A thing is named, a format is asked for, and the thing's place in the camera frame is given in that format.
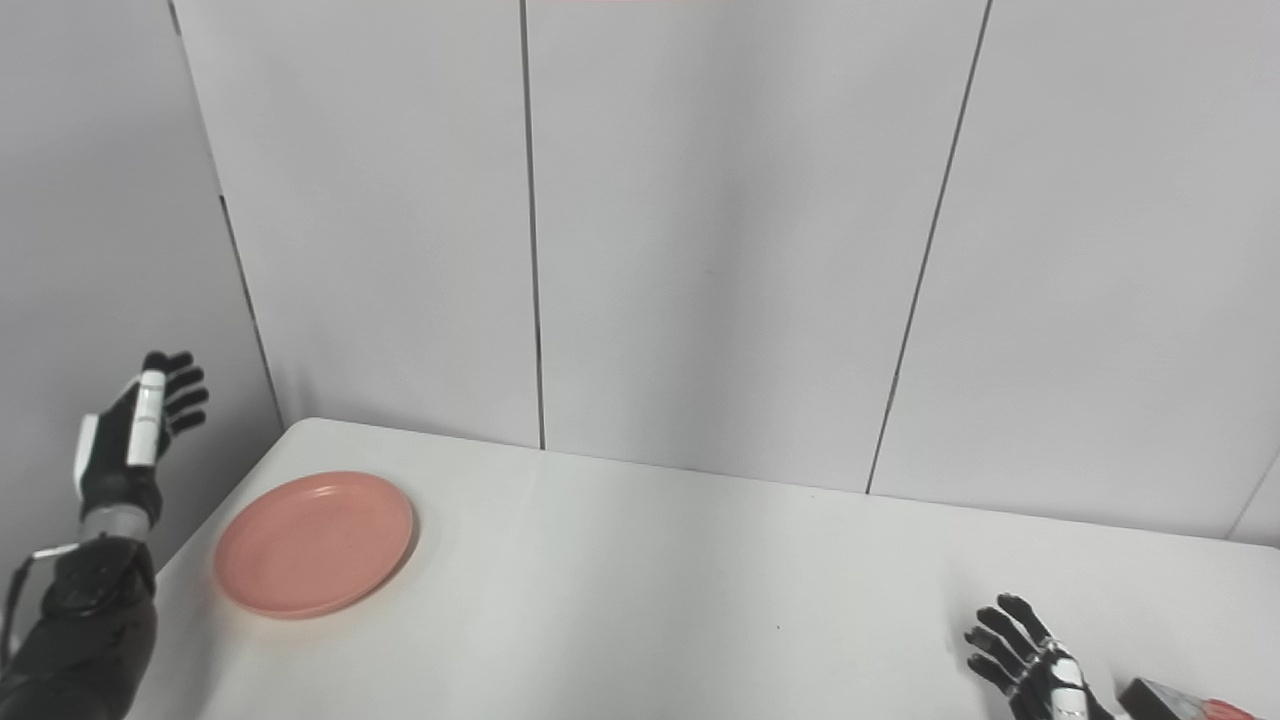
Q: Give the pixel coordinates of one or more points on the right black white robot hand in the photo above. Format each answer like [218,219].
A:
[1040,675]

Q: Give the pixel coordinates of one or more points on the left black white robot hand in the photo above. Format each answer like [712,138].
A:
[125,455]

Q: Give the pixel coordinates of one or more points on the chocolate cake slice with fruit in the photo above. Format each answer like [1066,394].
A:
[1170,702]

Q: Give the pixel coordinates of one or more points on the pink round plate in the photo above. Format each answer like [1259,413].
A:
[315,545]

